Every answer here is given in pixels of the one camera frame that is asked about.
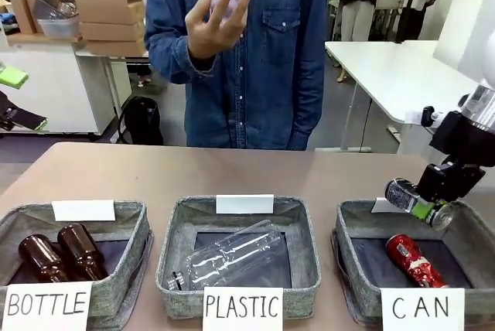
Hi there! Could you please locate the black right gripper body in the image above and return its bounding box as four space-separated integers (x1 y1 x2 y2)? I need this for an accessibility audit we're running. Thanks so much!
415 156 486 205

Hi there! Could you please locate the dark printed can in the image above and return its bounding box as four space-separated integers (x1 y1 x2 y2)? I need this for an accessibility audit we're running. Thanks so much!
384 178 457 228

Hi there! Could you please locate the crushed red can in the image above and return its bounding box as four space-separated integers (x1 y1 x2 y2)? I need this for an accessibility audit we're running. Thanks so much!
384 234 447 288

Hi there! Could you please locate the brown glass bottle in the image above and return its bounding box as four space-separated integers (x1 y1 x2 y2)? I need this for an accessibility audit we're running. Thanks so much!
56 222 109 282
18 234 70 284

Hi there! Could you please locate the person's left forearm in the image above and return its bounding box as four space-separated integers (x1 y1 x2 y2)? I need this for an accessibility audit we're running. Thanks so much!
288 60 328 152

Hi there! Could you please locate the person's right forearm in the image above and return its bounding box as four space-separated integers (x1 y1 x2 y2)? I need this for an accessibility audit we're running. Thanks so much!
146 32 206 85

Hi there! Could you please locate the white card behind can basket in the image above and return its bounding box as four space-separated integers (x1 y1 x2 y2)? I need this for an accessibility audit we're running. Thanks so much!
370 197 399 214

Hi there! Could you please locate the grey fabric can basket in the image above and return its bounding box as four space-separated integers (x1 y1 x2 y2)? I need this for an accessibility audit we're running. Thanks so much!
331 199 495 328

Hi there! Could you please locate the white CAN label card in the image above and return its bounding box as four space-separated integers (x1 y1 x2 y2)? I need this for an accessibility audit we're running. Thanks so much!
380 287 466 331

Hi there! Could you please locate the white card behind bottle basket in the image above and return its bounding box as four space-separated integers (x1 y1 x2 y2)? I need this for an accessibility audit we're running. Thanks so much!
52 199 116 222

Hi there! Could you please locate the grey fabric plastic basket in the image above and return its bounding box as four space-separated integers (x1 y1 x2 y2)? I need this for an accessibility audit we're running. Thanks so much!
155 195 322 320

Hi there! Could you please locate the white card behind plastic basket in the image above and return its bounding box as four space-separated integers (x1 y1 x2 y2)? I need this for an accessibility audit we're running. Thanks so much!
215 193 275 215

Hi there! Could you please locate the grey fabric bottle basket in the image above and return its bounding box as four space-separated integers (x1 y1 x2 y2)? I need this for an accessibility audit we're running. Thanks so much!
0 200 154 320

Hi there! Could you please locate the person's right hand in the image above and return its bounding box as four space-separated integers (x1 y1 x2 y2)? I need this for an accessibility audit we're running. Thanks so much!
184 0 252 62

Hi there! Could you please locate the white cabinet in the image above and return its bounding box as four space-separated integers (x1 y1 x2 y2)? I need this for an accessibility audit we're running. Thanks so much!
0 43 132 137

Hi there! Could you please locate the small cardboard box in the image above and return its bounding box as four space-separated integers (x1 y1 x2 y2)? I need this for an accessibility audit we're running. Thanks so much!
9 0 38 35

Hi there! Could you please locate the clear plastic bin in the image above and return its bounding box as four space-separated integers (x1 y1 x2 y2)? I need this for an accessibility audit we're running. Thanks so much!
32 0 82 38

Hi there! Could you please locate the flat cardboard box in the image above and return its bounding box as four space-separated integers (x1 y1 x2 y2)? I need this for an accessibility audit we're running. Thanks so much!
83 39 150 56
79 21 147 42

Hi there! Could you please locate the black backpack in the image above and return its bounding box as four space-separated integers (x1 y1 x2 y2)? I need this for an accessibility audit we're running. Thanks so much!
117 95 164 146

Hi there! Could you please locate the open cardboard box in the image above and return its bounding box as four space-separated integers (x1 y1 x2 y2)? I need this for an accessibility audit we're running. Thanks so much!
73 0 146 25

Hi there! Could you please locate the white table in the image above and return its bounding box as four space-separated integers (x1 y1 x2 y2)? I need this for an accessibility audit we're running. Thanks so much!
324 39 480 154

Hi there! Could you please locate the black pole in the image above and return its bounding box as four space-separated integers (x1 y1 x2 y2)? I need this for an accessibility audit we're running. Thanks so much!
398 0 422 44

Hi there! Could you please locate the white BOTTLE label card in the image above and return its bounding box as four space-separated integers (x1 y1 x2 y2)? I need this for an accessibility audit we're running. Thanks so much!
0 280 93 331

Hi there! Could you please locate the clear plastic bottle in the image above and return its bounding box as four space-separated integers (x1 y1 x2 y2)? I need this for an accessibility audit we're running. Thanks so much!
166 219 288 292

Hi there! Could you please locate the white PLASTIC label card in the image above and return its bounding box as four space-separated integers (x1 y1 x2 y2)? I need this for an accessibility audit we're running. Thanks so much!
202 286 285 331

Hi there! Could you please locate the person in denim shirt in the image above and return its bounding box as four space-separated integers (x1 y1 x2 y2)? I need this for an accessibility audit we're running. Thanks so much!
143 0 329 152

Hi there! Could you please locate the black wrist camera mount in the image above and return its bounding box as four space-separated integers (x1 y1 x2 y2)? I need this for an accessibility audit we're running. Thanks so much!
421 105 495 169

